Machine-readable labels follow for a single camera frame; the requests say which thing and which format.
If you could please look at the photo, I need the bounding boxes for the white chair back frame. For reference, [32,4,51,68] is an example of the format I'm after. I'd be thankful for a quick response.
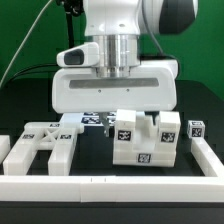
[3,122,84,176]

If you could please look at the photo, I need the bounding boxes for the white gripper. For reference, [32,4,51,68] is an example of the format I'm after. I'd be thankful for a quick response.
[52,42,179,137]

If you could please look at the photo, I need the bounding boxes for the grey cable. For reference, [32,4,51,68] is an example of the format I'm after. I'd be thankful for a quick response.
[0,0,54,90]

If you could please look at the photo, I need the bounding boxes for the white block at left edge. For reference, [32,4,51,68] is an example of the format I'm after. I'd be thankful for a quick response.
[0,135,10,164]

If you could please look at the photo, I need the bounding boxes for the white tagged cube nut far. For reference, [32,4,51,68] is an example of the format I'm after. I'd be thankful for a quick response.
[187,120,205,138]

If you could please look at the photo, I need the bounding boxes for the black camera stand pole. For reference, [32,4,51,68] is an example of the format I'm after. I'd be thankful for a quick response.
[55,0,84,48]

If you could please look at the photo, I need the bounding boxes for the white chair seat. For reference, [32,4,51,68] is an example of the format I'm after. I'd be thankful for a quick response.
[113,111,177,167]

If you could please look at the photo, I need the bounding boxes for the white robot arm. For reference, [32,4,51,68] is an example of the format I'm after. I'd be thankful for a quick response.
[52,0,198,127]

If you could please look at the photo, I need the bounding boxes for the white U-shaped obstacle fence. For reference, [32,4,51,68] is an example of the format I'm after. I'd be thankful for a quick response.
[0,138,224,203]

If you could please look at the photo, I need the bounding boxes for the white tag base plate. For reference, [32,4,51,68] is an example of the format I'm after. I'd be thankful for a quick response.
[60,112,116,126]

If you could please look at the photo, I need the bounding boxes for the black cables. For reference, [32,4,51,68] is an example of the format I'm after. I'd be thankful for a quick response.
[2,63,58,88]

